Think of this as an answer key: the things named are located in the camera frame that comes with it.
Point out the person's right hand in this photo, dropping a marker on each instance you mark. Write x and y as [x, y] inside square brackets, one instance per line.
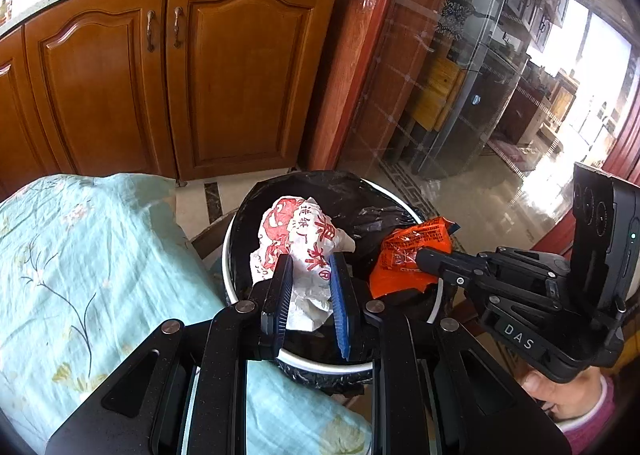
[570, 397]

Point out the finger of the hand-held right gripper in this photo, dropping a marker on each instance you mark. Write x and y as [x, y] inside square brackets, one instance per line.
[515, 335]
[525, 267]

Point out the wooden cabinet door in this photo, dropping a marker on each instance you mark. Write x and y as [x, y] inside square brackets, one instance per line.
[20, 125]
[250, 75]
[100, 85]

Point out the white bin with black bag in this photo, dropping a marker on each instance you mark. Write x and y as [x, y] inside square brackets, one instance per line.
[360, 205]

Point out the white paper bag red print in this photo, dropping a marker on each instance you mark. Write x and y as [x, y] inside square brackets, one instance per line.
[305, 245]

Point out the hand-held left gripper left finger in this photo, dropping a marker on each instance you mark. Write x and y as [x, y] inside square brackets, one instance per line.
[282, 305]

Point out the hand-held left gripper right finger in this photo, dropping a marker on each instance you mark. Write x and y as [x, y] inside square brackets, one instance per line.
[340, 320]

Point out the orange snack packet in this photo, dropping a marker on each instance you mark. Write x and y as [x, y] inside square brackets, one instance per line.
[400, 255]

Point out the teal floral tablecloth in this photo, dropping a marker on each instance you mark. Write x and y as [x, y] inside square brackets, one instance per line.
[90, 275]

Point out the red wooden glass cabinet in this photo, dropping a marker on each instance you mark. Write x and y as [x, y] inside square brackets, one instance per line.
[475, 60]

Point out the person's right forearm pink sleeve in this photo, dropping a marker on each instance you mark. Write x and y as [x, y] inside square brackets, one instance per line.
[595, 430]

